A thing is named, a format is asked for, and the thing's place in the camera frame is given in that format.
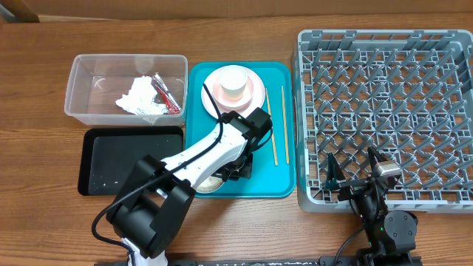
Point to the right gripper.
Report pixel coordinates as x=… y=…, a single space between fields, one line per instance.
x=334 y=177

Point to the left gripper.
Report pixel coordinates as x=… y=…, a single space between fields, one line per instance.
x=245 y=172

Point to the grey bowl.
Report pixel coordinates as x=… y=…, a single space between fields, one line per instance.
x=209 y=185

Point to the red sauce packet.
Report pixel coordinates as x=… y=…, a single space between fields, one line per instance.
x=171 y=104

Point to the white tissue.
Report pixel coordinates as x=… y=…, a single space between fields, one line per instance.
x=140 y=99

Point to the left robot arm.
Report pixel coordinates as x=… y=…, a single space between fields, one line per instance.
x=151 y=206

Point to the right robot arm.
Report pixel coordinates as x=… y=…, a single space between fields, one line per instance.
x=390 y=234

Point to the grey dishwasher rack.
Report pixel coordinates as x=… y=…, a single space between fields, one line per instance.
x=406 y=92

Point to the teal serving tray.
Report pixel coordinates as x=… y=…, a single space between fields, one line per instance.
x=267 y=180

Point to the small pink plate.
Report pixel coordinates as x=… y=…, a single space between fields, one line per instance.
x=219 y=96

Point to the large white plate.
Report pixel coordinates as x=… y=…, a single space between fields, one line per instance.
x=257 y=101

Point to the white cup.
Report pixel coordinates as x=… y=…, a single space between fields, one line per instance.
x=233 y=79

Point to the black plastic tray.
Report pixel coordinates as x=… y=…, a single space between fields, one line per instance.
x=109 y=154

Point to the clear plastic bin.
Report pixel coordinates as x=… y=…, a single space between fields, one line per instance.
x=96 y=81

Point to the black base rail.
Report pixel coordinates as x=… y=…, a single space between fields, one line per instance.
x=322 y=261

